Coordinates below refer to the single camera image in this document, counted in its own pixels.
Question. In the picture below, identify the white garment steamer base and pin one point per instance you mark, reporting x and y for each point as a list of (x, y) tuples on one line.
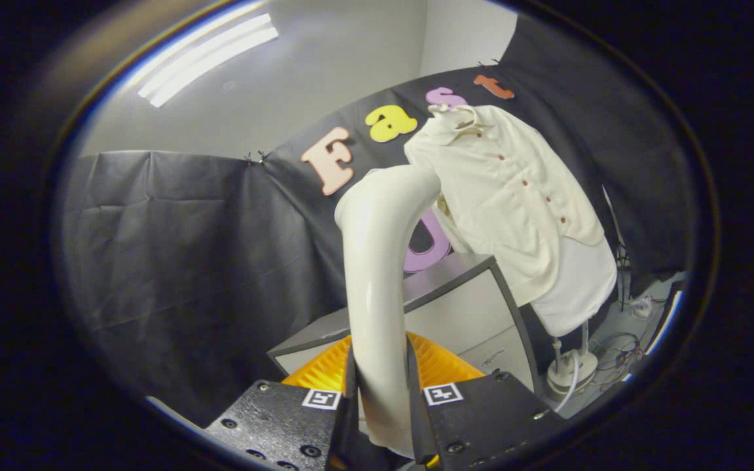
[(561, 381)]

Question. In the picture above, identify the white clothes hanger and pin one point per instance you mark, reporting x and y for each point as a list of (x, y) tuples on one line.
[(446, 110)]

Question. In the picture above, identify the white garment steamer head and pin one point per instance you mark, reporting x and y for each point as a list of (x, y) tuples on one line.
[(374, 275)]

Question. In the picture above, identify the thin grey pole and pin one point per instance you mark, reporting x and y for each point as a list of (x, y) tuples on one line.
[(616, 229)]

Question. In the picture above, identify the white steamer support pole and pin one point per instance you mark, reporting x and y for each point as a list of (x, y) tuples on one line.
[(584, 337), (557, 353)]

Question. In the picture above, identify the black backdrop cloth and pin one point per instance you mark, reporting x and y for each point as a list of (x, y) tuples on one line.
[(174, 261)]

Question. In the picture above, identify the white power adapter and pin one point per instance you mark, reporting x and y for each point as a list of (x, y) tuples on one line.
[(643, 305)]

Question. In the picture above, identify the cream button-up shirt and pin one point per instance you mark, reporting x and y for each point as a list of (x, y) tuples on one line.
[(508, 196)]

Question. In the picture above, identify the grey cabinet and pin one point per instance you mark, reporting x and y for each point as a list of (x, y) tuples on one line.
[(455, 314)]

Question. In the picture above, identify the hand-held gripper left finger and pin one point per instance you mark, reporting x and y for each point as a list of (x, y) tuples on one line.
[(272, 422)]

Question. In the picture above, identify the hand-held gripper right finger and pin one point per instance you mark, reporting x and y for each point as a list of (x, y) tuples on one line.
[(482, 422)]

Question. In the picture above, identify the ceiling light panel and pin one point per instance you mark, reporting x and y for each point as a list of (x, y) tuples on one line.
[(207, 59)]

